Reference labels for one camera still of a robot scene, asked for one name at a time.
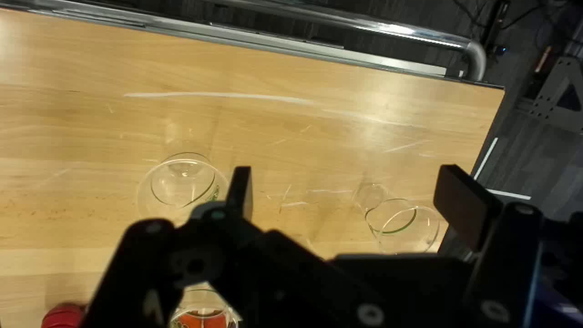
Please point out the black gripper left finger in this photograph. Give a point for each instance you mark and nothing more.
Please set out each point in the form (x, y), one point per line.
(238, 197)

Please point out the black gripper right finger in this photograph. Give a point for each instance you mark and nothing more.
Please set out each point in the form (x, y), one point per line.
(466, 206)

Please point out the clear plastic cup green logo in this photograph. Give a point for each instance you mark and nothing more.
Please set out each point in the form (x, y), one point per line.
(202, 306)

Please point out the red apple-shaped wooden toy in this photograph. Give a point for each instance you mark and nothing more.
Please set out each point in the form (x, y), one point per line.
(63, 315)

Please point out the chrome cart handle rail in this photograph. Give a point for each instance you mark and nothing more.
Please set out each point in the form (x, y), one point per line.
(304, 27)

